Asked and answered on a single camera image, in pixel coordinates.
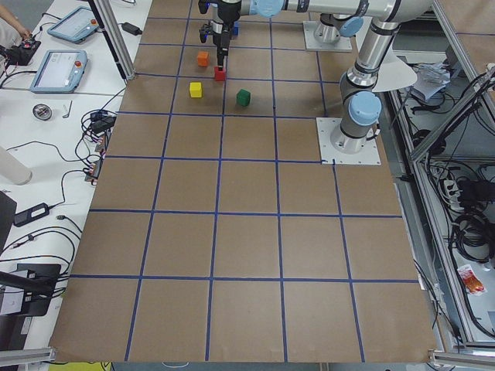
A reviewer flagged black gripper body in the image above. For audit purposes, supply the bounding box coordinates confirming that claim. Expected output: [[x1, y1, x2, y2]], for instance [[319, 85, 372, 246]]
[[198, 1, 232, 56]]

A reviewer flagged red wooden block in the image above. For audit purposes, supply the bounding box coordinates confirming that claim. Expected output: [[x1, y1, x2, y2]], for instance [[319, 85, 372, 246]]
[[213, 66, 226, 82]]

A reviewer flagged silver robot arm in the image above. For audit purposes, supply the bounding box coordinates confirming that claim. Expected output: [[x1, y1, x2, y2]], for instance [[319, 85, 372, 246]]
[[198, 0, 432, 87], [330, 68, 382, 155]]

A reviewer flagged blue wooden block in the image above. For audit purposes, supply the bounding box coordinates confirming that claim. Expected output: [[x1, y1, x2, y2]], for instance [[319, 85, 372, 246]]
[[232, 22, 240, 38]]

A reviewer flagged orange wooden block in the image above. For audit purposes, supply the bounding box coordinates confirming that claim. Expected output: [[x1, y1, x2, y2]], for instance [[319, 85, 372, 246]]
[[196, 51, 210, 67]]

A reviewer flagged yellow wooden block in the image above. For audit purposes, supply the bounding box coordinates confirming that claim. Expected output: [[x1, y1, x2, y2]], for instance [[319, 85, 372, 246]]
[[189, 81, 203, 98]]

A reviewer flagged green wooden block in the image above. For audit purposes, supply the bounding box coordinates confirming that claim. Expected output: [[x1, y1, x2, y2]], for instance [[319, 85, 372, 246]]
[[236, 89, 251, 107]]

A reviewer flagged far teach pendant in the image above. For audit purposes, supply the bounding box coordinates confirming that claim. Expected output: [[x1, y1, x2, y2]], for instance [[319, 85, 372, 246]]
[[47, 6, 99, 44]]

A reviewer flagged teach pendant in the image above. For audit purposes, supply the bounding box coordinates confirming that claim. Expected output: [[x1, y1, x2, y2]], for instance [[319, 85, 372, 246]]
[[47, 6, 99, 44], [29, 49, 88, 94]]

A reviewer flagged near teach pendant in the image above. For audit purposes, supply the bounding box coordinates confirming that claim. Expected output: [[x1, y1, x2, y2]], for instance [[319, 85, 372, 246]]
[[29, 49, 88, 94]]

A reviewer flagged allen key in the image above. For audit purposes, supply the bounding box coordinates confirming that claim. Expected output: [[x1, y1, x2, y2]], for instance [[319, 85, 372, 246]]
[[62, 101, 73, 119]]

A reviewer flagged round metal tin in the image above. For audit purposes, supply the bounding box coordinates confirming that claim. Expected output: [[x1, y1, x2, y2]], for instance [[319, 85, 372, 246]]
[[32, 104, 53, 121]]

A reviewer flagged black joystick box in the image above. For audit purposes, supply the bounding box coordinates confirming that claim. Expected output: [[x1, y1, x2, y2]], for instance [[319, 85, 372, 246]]
[[1, 36, 41, 66]]

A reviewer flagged black power adapter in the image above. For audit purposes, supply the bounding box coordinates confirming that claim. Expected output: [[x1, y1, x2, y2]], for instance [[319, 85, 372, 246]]
[[13, 203, 50, 227]]

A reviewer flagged white paper roll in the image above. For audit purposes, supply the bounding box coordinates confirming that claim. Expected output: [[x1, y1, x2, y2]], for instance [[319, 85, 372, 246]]
[[0, 148, 32, 186]]

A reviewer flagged white power strip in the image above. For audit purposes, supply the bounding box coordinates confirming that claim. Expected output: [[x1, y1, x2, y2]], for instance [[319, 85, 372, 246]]
[[440, 176, 463, 212]]

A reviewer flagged red snack packet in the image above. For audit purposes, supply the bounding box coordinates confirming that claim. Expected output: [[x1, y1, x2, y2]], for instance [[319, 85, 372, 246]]
[[457, 264, 486, 295]]

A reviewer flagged aluminium frame post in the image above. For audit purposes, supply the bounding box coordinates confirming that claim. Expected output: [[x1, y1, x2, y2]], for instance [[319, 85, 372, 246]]
[[88, 0, 135, 81]]

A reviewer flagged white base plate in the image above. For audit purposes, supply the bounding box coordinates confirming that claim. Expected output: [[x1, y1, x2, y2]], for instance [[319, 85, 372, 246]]
[[302, 21, 353, 53], [316, 117, 381, 165]]

